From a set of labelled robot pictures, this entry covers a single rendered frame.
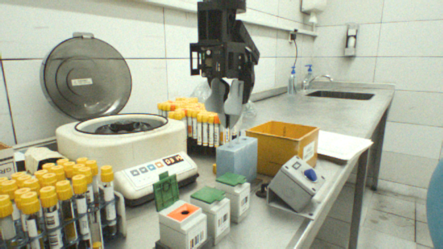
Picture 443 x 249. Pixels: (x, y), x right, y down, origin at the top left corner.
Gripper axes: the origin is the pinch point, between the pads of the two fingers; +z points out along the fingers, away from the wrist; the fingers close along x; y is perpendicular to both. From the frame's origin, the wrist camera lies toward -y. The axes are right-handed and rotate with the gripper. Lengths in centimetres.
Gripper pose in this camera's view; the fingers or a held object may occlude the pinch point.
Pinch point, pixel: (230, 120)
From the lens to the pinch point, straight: 51.7
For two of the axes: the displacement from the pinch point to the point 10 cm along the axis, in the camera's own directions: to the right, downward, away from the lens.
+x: 8.5, 1.3, -5.1
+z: 0.0, 9.7, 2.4
